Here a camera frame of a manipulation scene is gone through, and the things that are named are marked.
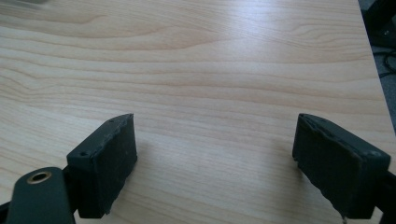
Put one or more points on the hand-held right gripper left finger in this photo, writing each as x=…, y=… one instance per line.
x=104, y=168

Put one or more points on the dark equipment base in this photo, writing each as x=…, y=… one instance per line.
x=381, y=23

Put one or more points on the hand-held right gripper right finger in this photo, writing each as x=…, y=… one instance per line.
x=336, y=165

